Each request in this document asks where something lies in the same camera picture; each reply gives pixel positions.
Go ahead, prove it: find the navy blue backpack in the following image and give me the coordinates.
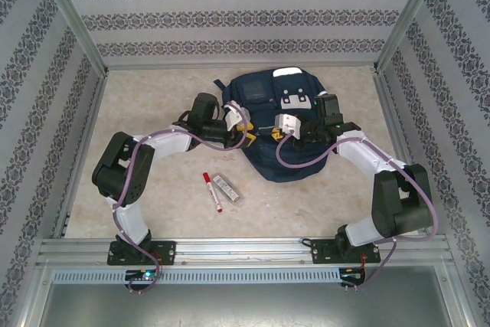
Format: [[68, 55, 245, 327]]
[[213, 66, 338, 183]]

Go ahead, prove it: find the clear plastic supply box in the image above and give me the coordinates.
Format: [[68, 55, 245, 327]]
[[212, 174, 243, 205]]

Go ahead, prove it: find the red white marker pen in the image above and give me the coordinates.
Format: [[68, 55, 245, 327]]
[[202, 172, 224, 213]]

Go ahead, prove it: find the right controller board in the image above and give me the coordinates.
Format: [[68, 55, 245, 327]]
[[339, 267, 367, 286]]

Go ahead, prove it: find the controller board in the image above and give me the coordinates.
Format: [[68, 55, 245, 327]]
[[125, 268, 160, 283], [339, 267, 367, 286]]

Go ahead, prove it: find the grey metal panel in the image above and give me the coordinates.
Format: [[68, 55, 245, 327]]
[[22, 284, 472, 327]]

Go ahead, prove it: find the left controller board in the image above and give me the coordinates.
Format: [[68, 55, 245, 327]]
[[125, 268, 160, 283]]

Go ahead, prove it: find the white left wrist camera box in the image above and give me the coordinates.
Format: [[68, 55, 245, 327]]
[[224, 101, 250, 132]]

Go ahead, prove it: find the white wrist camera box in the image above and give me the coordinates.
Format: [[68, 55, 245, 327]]
[[276, 113, 303, 137], [224, 101, 250, 132]]

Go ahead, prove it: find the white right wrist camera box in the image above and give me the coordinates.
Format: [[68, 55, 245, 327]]
[[276, 113, 303, 137]]

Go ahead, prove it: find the right aluminium side rail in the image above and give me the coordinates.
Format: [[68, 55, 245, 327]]
[[373, 68, 438, 237]]

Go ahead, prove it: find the aluminium side rail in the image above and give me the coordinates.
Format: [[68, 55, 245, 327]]
[[51, 70, 110, 239], [373, 68, 438, 237]]

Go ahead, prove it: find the aluminium back rail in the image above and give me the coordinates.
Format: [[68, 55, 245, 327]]
[[103, 60, 380, 72]]

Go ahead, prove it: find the aluminium mounting rail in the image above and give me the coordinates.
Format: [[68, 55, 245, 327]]
[[36, 237, 449, 267]]

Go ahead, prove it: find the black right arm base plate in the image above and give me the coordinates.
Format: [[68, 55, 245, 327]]
[[312, 238, 381, 266]]

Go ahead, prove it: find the left aluminium side rail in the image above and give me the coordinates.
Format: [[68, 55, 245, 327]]
[[51, 70, 110, 239]]

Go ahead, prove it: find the right aluminium frame post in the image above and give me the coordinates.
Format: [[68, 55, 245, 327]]
[[377, 0, 448, 72]]

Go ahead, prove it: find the aluminium frame post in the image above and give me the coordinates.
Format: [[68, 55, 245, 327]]
[[32, 0, 109, 75], [377, 0, 448, 72]]

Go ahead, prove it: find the grey slotted cable duct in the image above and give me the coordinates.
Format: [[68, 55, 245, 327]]
[[51, 268, 341, 285]]

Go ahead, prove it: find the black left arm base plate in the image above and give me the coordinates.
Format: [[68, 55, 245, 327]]
[[106, 240, 177, 267]]

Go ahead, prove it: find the left aluminium frame post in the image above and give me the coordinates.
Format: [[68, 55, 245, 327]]
[[32, 0, 109, 75]]

